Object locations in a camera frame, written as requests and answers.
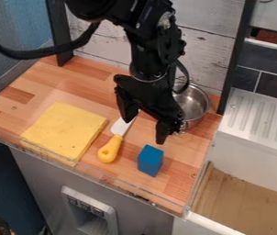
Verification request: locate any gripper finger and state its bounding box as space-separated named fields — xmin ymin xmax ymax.
xmin=115 ymin=88 xmax=141 ymax=123
xmin=154 ymin=118 xmax=185 ymax=145

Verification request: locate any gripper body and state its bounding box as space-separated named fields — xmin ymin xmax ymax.
xmin=112 ymin=73 xmax=185 ymax=124

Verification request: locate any blue block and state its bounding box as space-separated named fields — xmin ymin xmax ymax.
xmin=136 ymin=144 xmax=166 ymax=178

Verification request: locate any silver pot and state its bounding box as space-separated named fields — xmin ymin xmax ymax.
xmin=170 ymin=80 xmax=213 ymax=136

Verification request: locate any yellow cloth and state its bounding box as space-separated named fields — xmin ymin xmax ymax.
xmin=19 ymin=101 xmax=109 ymax=168

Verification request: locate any toy sink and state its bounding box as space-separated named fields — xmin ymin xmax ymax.
xmin=205 ymin=87 xmax=277 ymax=198

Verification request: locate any yellow handled toy knife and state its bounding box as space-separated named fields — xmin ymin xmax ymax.
xmin=96 ymin=117 xmax=139 ymax=164

